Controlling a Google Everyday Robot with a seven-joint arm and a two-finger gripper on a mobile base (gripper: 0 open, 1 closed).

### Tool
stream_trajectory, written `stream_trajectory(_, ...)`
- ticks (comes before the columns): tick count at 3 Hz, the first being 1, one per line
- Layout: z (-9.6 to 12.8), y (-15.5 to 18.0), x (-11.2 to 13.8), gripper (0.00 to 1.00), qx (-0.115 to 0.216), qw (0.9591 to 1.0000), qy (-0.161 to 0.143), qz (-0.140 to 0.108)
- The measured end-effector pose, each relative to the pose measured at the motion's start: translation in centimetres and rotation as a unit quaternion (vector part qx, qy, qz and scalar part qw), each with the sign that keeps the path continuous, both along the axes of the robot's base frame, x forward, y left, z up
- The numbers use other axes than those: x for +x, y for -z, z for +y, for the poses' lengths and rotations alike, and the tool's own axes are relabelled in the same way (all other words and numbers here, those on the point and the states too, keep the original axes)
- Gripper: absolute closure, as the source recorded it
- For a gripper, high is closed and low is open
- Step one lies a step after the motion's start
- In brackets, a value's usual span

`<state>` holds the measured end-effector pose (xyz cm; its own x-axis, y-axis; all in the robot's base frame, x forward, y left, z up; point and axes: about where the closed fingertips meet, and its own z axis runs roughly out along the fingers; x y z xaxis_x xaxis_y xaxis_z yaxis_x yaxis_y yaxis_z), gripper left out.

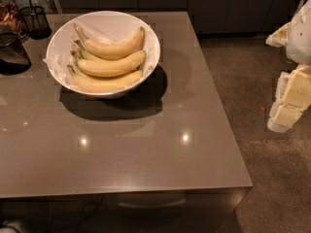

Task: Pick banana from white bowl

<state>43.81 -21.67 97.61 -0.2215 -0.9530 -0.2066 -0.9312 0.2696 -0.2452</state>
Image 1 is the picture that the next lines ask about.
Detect yellow banana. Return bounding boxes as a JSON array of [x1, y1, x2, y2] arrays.
[[74, 23, 145, 60], [73, 50, 146, 78], [67, 65, 143, 93]]

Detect dark glass jar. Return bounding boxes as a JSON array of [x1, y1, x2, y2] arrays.
[[0, 0, 29, 42]]

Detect dark cabinet fronts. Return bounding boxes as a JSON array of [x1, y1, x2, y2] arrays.
[[58, 0, 300, 34]]

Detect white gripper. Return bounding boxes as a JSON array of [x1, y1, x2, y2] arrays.
[[265, 0, 311, 133]]

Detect black mesh pen cup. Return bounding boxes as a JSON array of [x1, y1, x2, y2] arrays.
[[19, 0, 52, 40]]

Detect black round container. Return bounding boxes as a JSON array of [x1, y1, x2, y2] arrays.
[[0, 32, 31, 75]]

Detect white bowl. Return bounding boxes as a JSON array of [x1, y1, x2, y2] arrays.
[[45, 10, 161, 99]]

